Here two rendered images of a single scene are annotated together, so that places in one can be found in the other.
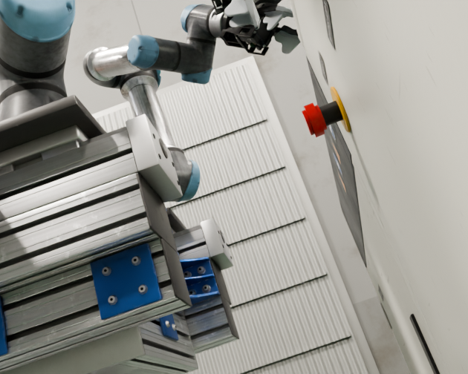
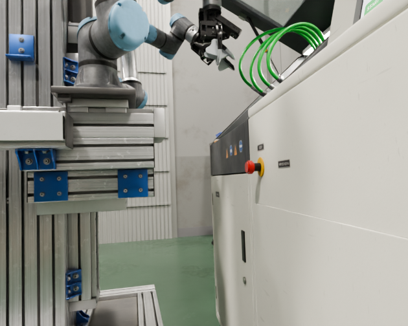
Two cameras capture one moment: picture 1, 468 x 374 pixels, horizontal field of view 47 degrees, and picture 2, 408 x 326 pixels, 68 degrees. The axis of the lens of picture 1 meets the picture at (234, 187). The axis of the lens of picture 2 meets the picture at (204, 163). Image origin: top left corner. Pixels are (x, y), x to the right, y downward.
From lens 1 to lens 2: 40 cm
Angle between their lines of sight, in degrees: 26
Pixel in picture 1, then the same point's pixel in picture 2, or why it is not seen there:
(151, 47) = (153, 34)
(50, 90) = (113, 68)
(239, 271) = not seen: hidden behind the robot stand
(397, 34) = (322, 236)
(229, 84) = (149, 9)
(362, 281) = (183, 147)
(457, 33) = (345, 274)
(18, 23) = (118, 39)
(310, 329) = not seen: hidden behind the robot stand
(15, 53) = (105, 48)
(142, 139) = (160, 121)
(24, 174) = (95, 116)
